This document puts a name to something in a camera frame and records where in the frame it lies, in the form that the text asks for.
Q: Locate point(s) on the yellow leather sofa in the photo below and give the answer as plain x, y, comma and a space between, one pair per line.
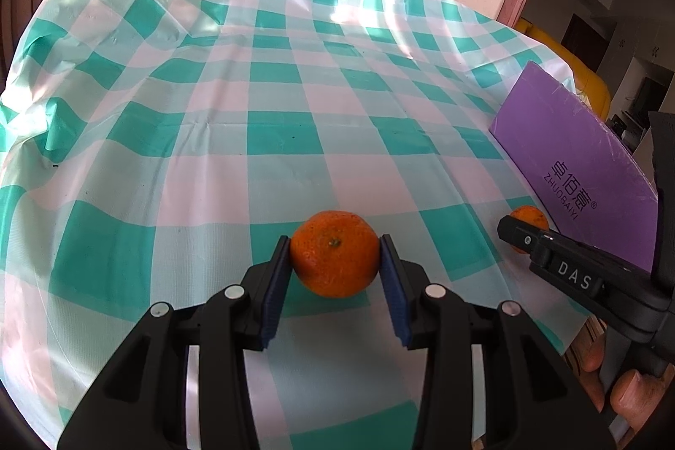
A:
591, 88

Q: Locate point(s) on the purple cardboard box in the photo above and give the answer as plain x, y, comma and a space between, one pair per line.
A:
586, 179

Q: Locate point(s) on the right hand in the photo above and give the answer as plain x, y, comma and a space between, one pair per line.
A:
634, 397

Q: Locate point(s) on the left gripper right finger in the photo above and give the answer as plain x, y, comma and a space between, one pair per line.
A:
495, 355

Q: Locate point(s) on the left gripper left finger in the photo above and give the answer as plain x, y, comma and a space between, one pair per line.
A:
138, 400

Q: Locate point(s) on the tiny orange tangerine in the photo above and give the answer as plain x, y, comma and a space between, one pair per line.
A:
531, 215

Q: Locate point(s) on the teal checkered tablecloth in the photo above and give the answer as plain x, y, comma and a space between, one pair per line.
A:
154, 149

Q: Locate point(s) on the small orange tangerine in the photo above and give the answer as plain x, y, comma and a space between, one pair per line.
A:
335, 254

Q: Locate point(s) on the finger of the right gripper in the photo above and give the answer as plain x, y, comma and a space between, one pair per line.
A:
521, 235

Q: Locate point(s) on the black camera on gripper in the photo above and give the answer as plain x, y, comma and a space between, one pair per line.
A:
663, 162

